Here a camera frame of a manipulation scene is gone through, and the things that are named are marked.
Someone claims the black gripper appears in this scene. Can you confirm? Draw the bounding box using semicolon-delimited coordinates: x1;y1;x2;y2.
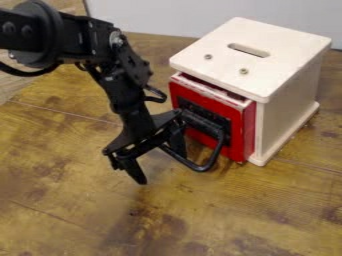
103;105;188;185

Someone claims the red drawer with black handle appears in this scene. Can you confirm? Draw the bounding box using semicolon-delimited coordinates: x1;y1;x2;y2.
162;72;257;172

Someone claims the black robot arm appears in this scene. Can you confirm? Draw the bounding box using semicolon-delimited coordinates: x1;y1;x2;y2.
0;0;186;185

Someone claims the white wooden drawer box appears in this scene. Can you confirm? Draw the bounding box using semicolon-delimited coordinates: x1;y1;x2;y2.
170;17;332;166

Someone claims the black cable loop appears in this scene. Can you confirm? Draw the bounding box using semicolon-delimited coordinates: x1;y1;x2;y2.
142;84;169;104

